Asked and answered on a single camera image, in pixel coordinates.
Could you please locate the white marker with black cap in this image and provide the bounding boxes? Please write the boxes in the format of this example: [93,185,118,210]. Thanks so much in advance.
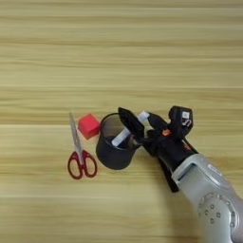
[111,110,151,148]

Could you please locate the black mesh pen cup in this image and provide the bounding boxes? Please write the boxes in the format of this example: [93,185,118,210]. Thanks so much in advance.
[95,112,146,171]

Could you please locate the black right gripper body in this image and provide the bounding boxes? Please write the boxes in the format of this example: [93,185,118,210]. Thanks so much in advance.
[140,124,199,175]

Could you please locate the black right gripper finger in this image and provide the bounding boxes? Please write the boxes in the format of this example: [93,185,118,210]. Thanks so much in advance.
[118,106,146,144]
[146,111,170,131]

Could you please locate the red cube block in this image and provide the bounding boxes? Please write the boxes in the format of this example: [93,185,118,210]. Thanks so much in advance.
[77,113,102,140]

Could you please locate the black marker with label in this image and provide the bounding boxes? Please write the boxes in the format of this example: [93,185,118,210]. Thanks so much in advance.
[157,155,180,194]

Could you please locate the red-handled scissors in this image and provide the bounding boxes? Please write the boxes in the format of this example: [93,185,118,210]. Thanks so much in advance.
[66,111,99,180]

